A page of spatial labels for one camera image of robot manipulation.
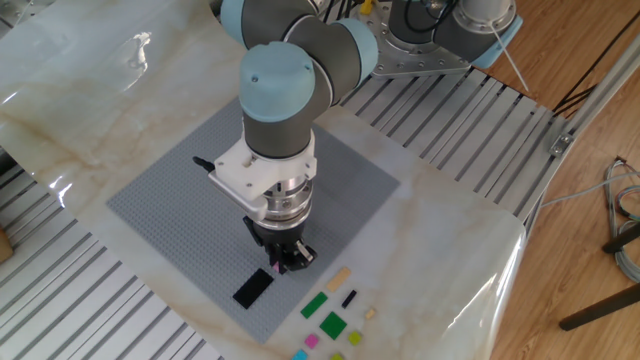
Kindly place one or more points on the yellow plastic object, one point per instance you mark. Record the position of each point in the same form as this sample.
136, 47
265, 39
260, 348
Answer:
366, 6

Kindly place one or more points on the light pink Lego brick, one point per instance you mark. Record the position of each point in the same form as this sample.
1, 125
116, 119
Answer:
275, 267

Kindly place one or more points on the small magenta Lego brick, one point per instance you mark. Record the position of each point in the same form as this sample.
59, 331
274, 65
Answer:
311, 341

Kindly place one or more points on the white zip tie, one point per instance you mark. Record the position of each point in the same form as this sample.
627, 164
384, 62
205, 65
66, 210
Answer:
510, 60

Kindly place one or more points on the long tan Lego brick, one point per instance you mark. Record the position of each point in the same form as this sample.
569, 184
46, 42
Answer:
339, 279

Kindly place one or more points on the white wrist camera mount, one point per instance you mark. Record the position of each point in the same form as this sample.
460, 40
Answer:
250, 175

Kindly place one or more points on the tiny tan Lego brick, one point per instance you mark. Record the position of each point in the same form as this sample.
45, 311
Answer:
370, 314

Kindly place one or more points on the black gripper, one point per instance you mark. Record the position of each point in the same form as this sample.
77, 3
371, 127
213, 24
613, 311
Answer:
280, 236

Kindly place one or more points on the marble pattern table cover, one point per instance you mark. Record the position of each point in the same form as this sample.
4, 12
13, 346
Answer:
75, 100

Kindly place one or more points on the brown cardboard piece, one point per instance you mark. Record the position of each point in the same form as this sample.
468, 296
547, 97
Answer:
5, 245

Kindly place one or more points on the large black Lego plate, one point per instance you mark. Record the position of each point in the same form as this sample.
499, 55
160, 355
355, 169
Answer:
253, 289

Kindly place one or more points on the long green Lego brick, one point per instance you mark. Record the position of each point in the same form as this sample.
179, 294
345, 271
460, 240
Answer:
314, 305

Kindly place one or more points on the cyan Lego brick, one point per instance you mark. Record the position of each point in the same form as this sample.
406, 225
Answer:
300, 355

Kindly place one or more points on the dark furniture leg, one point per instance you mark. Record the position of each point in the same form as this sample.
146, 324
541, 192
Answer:
625, 241
600, 307

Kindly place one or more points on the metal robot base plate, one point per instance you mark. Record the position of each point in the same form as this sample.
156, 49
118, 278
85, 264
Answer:
405, 62

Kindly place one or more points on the small lime Lego brick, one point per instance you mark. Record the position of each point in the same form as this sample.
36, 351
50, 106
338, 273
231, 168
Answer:
355, 338
337, 357

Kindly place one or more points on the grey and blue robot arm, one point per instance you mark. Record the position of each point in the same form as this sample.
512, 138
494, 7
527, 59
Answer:
280, 135

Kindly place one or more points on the square green Lego plate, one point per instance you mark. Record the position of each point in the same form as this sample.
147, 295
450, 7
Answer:
333, 325

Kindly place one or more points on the grey Lego baseplate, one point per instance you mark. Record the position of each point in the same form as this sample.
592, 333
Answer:
165, 220

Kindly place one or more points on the aluminium frame profile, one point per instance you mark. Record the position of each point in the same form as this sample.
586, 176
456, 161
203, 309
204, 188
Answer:
605, 85

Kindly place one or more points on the small dark Lego brick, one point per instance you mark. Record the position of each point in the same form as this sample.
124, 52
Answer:
349, 298

